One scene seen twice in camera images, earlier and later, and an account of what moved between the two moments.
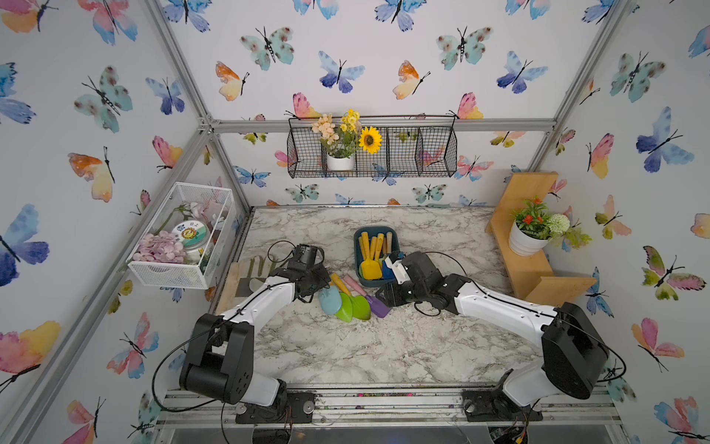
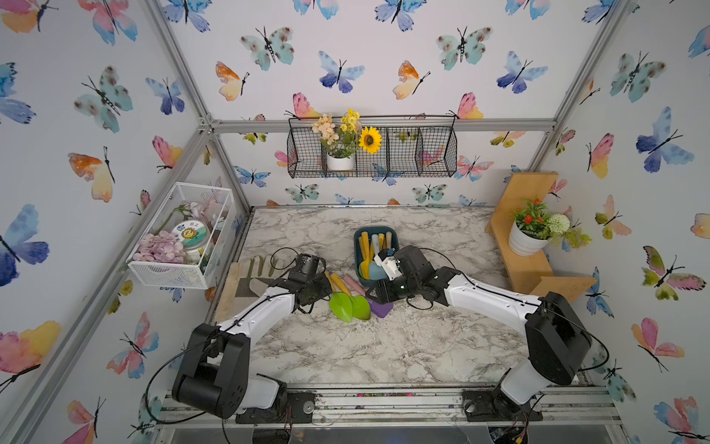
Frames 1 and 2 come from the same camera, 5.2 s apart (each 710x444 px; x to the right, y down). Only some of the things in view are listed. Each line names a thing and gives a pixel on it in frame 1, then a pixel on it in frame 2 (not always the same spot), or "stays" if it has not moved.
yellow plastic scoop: (372, 269) stays
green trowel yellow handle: (361, 306) stays
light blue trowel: (330, 299) to (376, 271)
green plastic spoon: (346, 311) stays
